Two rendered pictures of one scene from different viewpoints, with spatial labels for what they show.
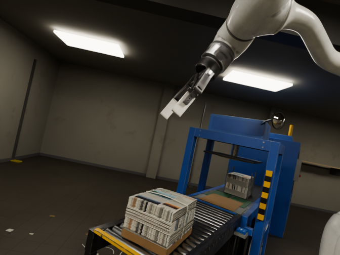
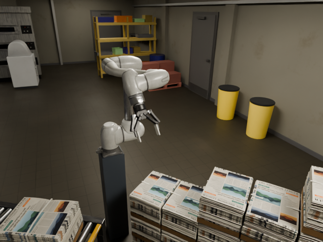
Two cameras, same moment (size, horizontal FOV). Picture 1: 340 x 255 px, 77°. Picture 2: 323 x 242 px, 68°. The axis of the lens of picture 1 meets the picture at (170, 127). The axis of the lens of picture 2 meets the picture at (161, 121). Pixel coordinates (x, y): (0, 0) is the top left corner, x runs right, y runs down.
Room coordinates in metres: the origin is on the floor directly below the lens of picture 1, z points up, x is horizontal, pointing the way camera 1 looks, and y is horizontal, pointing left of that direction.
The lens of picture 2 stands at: (1.04, 1.21, 2.17)
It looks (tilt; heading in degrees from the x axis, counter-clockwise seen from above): 25 degrees down; 248
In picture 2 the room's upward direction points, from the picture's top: 1 degrees clockwise
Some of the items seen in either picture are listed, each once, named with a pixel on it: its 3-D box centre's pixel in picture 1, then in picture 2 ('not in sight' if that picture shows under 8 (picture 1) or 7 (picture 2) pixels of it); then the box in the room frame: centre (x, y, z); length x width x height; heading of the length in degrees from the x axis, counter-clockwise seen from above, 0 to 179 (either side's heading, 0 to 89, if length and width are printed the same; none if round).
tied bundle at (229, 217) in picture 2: not in sight; (225, 199); (0.10, 0.14, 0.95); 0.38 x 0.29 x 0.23; 42
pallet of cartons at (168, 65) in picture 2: not in sight; (160, 74); (-1.68, -5.72, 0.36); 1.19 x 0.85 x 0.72; 3
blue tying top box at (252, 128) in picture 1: (239, 128); not in sight; (2.50, -0.81, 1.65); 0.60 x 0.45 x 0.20; 58
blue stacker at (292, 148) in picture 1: (266, 171); not in sight; (4.77, -2.31, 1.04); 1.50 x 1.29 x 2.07; 148
